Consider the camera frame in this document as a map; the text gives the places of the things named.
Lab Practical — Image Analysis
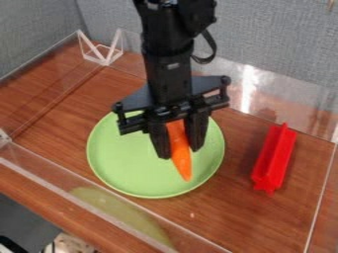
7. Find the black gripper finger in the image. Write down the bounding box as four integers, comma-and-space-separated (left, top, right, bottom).
183, 109, 210, 151
148, 121, 171, 159

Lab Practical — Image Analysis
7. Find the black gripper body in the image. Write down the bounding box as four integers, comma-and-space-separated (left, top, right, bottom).
112, 54, 231, 134

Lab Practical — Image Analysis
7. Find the orange toy carrot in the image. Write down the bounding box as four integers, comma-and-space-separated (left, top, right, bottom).
167, 120, 192, 182

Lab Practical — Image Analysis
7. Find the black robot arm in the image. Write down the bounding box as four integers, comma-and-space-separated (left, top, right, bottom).
112, 0, 231, 159

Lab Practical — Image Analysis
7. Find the green round plate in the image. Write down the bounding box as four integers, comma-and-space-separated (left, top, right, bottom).
85, 113, 226, 199

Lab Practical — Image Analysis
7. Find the red plastic block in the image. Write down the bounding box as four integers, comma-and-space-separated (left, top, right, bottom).
251, 124, 296, 195

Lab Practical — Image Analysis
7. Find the black cable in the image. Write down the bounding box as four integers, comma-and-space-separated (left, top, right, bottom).
190, 29, 219, 65

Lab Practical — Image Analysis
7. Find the clear acrylic corner bracket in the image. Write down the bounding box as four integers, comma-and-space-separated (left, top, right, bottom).
76, 29, 124, 66

